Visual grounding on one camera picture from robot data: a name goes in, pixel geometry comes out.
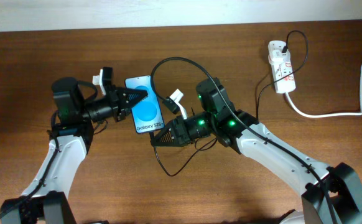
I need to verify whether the blue Galaxy smartphone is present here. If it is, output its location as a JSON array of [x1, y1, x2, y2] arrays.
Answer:
[[125, 75, 165, 134]]

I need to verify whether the black charging cable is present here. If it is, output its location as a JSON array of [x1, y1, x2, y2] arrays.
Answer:
[[149, 29, 309, 177]]

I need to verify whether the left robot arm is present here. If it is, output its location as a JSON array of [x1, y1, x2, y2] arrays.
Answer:
[[0, 67, 147, 223]]

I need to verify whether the white charger adapter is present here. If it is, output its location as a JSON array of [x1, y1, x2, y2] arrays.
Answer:
[[268, 49, 290, 65]]

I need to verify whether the white power strip cord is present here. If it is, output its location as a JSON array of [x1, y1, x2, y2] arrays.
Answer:
[[285, 55, 362, 119]]

